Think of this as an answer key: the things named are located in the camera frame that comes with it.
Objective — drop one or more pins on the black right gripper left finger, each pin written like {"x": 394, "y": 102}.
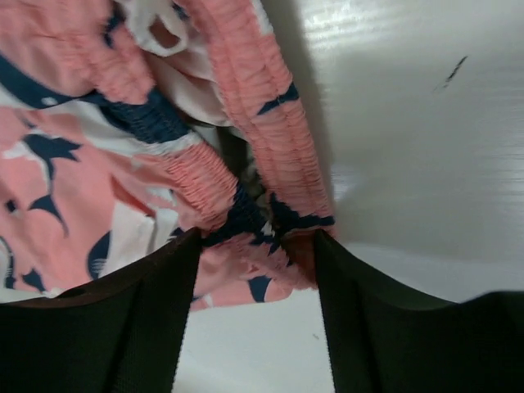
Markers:
{"x": 120, "y": 333}

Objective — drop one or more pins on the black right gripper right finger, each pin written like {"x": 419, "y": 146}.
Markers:
{"x": 383, "y": 336}

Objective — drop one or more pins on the pink shark print shorts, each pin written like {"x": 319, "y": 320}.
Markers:
{"x": 126, "y": 123}

